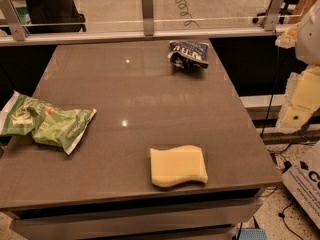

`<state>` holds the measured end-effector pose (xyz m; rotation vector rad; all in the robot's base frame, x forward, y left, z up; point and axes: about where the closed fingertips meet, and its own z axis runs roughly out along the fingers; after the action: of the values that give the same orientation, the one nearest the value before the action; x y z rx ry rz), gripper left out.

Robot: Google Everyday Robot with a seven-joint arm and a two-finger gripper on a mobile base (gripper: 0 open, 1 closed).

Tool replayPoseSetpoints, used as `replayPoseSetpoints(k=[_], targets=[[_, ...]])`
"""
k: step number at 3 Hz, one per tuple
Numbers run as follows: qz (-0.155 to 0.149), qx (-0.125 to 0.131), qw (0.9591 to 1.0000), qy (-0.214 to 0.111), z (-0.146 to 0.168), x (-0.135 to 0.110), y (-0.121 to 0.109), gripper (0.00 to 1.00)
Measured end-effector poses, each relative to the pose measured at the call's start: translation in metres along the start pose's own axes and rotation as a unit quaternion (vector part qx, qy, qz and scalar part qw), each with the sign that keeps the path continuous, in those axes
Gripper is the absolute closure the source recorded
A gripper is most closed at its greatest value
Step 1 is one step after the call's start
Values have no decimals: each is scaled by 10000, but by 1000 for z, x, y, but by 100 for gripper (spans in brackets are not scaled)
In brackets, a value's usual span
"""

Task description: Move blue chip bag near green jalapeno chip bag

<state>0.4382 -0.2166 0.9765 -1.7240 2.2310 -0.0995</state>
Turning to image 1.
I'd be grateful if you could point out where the white cardboard box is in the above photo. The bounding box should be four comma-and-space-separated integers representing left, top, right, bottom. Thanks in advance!
282, 141, 320, 229

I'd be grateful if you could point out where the middle metal bracket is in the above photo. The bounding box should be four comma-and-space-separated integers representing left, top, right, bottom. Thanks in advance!
141, 0, 154, 36

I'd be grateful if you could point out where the blue floor object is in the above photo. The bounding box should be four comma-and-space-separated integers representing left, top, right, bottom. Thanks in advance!
236, 228, 268, 240

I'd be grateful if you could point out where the right metal bracket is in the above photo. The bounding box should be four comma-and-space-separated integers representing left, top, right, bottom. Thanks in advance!
262, 0, 284, 31

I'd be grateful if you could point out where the blue chip bag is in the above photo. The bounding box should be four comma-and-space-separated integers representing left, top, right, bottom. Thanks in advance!
168, 40, 209, 69

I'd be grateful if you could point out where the green jalapeno chip bag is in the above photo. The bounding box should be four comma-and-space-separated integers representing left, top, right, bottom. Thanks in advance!
0, 91, 96, 155

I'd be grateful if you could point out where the metal bracket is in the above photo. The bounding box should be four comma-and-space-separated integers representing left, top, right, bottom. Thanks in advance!
0, 0, 29, 41
262, 0, 284, 31
141, 0, 154, 36

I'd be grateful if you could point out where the left metal bracket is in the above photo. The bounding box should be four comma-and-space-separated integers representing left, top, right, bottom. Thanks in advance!
0, 0, 29, 41

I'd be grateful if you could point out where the glass barrier panel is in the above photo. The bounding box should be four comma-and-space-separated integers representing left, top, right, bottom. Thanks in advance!
0, 0, 301, 33

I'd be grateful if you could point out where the black office chair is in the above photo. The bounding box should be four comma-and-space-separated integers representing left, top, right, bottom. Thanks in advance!
25, 0, 86, 34

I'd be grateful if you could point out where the coiled black cable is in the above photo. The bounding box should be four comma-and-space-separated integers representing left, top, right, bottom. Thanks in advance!
167, 0, 200, 28

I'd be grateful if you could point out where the black hanging cable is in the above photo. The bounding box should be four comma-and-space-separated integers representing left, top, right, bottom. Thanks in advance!
259, 45, 281, 138

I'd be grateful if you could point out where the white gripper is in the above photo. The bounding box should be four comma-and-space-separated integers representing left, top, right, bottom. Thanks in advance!
275, 0, 320, 129

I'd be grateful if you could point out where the black floor cable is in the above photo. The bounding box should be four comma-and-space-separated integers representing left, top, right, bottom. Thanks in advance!
278, 198, 306, 240

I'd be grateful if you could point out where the yellow sponge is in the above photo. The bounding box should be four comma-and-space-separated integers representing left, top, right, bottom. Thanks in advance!
150, 145, 208, 188

